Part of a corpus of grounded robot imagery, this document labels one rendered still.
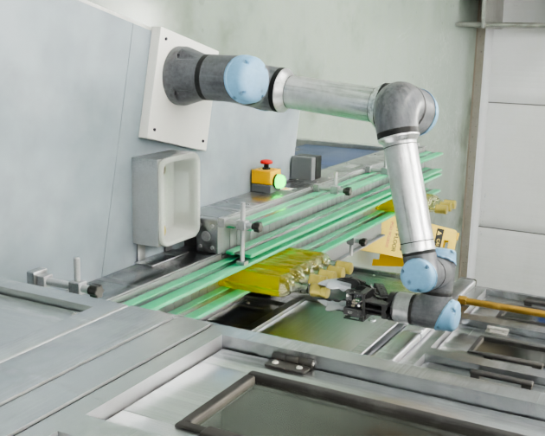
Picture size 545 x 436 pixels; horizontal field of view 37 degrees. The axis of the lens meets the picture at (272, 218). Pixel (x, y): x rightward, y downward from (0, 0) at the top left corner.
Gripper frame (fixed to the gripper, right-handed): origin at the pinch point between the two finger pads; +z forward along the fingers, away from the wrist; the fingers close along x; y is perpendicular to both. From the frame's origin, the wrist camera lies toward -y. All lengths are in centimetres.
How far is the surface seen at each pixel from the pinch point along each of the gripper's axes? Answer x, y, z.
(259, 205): -15.7, -20.3, 30.7
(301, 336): 12.4, 2.5, 5.0
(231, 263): -4.3, 2.5, 26.3
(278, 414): -20, 105, -42
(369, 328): 12.5, -12.8, -8.0
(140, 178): -29, 23, 40
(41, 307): -22, 93, 7
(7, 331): -22, 103, 3
